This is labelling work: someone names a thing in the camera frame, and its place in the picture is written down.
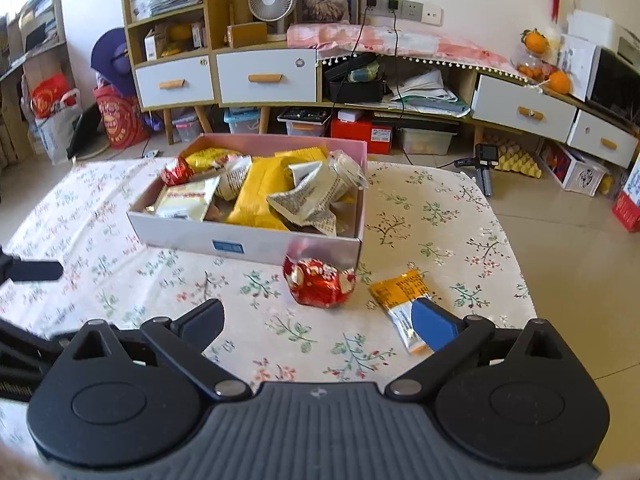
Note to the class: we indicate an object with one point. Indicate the orange with leaves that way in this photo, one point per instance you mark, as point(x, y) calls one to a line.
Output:
point(535, 42)

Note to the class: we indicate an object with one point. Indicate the white desk fan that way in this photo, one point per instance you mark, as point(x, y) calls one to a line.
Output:
point(271, 0)

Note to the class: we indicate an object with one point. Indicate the pink floral cloth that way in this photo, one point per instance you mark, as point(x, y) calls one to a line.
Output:
point(425, 45)

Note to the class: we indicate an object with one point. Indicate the black flat panel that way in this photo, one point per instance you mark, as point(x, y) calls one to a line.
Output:
point(87, 130)

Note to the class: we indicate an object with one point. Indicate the black camera on tripod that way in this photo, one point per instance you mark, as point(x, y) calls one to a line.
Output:
point(485, 157)

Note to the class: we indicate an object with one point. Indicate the clear storage box yellow contents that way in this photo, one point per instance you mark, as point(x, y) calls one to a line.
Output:
point(427, 142)

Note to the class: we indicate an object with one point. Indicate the black microwave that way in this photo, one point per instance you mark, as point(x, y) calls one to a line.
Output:
point(617, 85)

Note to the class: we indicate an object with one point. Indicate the red box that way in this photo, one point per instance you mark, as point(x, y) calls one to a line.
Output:
point(370, 135)

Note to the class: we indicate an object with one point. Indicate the wooden bookshelf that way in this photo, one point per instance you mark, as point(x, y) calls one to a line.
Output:
point(35, 35)

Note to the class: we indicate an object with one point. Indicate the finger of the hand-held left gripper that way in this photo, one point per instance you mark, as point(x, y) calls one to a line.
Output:
point(35, 271)

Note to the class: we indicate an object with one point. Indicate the white shopping bag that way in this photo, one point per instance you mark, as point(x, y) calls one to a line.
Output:
point(55, 130)

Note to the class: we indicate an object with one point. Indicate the white wall socket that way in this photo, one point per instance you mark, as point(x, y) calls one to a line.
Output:
point(412, 11)
point(433, 15)

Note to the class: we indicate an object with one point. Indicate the red snack packet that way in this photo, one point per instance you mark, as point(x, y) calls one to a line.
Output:
point(176, 172)
point(315, 282)

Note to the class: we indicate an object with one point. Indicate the red round bag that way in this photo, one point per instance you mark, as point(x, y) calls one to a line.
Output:
point(120, 120)

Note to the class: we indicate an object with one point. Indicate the low wooden cabinet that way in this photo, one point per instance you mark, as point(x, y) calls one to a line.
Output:
point(466, 85)

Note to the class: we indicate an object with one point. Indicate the clear storage box black top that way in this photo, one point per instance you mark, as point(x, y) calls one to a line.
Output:
point(302, 120)

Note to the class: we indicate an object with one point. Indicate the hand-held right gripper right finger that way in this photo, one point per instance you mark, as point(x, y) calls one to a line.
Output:
point(435, 325)

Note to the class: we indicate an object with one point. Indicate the loose white green papers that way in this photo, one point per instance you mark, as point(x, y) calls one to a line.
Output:
point(430, 92)

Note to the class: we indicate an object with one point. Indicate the yellow egg tray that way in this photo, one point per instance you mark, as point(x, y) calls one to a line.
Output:
point(520, 162)

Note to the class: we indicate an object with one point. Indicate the small clear storage box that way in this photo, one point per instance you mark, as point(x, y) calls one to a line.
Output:
point(186, 129)

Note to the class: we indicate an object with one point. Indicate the clear storage box blue lid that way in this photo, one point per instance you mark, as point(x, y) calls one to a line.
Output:
point(242, 121)

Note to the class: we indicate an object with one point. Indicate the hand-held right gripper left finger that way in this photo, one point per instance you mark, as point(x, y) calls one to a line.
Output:
point(200, 325)

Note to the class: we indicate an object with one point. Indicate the white black-print snack packet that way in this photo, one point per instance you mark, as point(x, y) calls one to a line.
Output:
point(235, 177)

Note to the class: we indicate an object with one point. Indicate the white drawer with round lock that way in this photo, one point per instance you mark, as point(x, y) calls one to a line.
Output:
point(150, 75)
point(235, 90)

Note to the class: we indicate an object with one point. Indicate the cream snack packet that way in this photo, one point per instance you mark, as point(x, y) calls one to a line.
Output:
point(187, 197)

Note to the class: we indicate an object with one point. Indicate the small white box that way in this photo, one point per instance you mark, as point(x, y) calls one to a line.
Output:
point(152, 45)

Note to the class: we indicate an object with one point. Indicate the orange white snack packet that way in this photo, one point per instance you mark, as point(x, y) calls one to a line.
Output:
point(395, 295)

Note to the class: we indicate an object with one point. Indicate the brown cardboard box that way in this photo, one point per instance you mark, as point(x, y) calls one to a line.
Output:
point(247, 35)

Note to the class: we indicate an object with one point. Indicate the white box with dark print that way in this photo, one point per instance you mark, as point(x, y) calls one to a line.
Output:
point(139, 4)

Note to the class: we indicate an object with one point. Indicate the white text-print packet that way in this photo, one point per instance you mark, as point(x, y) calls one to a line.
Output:
point(305, 200)

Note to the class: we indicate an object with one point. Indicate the jar of small oranges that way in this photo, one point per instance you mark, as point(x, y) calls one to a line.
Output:
point(530, 70)

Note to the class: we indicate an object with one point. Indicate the golden yellow snack packet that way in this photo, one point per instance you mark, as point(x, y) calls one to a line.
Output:
point(210, 159)

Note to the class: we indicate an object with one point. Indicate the wall socket with black plugs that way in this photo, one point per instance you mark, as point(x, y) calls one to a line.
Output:
point(382, 5)

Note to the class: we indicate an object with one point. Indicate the large yellow snack packet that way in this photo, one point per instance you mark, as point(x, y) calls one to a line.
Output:
point(260, 190)

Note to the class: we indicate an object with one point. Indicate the wooden shelf cabinet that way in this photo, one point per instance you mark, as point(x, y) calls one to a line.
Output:
point(217, 0)

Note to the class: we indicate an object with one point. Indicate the pink cardboard box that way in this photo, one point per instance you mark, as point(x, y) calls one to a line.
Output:
point(200, 240)

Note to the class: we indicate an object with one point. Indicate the white printed box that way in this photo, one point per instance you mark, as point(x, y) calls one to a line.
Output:
point(580, 172)

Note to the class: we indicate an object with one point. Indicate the black storage case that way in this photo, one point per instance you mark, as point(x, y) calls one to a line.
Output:
point(357, 90)

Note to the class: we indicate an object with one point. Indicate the blue white carton box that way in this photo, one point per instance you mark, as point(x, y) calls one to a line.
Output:
point(629, 200)

